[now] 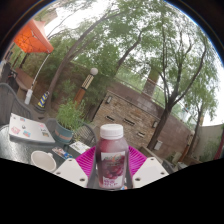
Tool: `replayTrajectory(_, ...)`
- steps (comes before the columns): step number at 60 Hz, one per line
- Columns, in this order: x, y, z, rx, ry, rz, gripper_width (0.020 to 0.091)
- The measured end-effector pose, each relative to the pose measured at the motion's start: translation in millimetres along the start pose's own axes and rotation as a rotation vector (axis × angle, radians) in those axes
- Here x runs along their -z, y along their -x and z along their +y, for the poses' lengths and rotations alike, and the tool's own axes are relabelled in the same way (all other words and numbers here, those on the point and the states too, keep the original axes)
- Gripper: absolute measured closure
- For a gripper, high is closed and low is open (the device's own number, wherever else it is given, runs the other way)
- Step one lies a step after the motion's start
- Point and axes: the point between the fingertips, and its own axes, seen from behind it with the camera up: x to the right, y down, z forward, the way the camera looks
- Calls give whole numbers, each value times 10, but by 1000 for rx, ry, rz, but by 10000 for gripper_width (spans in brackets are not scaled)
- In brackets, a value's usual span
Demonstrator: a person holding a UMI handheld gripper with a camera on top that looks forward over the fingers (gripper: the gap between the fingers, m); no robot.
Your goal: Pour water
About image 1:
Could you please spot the blue yellow striped cone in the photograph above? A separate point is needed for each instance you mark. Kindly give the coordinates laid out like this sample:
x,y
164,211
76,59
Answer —
x,y
42,100

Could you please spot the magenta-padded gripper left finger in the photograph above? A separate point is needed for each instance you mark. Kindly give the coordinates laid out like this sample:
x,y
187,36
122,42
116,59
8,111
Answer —
x,y
70,171

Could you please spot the white tent pole weight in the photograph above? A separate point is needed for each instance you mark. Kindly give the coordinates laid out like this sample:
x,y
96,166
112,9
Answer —
x,y
28,96

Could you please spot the grey wall box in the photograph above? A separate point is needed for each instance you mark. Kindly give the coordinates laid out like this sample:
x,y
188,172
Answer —
x,y
158,145

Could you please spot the colourful printed card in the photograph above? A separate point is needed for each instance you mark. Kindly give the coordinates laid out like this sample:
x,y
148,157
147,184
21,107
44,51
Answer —
x,y
62,153

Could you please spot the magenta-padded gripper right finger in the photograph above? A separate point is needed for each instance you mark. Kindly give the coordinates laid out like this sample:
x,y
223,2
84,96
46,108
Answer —
x,y
150,171

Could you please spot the orange canopy tent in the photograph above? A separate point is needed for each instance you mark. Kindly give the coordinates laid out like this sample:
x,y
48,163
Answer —
x,y
33,38

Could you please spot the green plant in blue pot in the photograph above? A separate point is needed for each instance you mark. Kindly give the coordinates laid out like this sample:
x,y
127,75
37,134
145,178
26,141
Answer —
x,y
68,115

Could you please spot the silver laptop with stickers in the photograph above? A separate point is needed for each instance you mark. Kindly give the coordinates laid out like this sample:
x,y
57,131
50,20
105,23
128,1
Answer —
x,y
30,128

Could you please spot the dark forked-trunk tree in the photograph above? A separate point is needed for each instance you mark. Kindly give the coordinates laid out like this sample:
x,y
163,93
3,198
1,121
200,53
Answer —
x,y
160,128

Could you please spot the leaning grey-trunk tree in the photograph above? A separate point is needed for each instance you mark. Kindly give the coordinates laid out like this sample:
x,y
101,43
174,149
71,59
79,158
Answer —
x,y
58,76

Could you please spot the slender-trunk tree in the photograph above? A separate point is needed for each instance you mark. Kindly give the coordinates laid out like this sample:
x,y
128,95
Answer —
x,y
126,56

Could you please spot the purple juice bottle white cap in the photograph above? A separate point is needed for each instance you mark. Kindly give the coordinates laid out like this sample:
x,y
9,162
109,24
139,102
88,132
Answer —
x,y
111,156

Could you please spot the globe-topped lamp post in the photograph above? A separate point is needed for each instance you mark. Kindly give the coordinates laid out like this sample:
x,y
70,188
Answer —
x,y
85,86

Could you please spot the white paper sheet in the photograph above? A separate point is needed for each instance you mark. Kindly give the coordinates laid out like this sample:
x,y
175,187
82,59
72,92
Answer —
x,y
80,146

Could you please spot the thin-trunk tree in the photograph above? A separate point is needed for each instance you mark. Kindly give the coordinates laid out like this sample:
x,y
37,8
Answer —
x,y
196,130

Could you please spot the white cup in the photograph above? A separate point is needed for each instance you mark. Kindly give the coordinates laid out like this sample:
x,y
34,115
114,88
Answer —
x,y
43,161

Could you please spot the dark patio chairs group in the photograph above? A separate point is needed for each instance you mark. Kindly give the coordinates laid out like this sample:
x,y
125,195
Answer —
x,y
6,75

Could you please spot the black wall lamp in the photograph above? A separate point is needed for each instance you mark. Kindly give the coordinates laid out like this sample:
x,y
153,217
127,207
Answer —
x,y
155,124
109,99

